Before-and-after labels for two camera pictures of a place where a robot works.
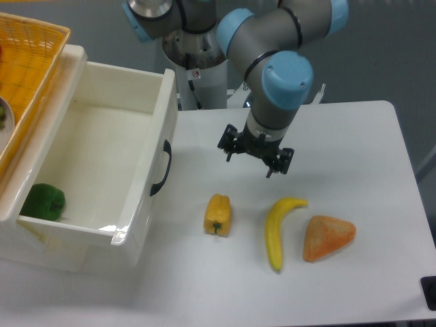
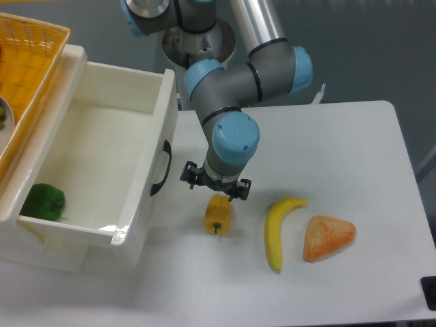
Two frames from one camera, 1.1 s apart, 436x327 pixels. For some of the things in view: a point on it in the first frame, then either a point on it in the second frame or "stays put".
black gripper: [244, 142] → [236, 189]
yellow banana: [275, 215] stays put
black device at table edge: [428, 287] stays put
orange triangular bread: [325, 236] stays put
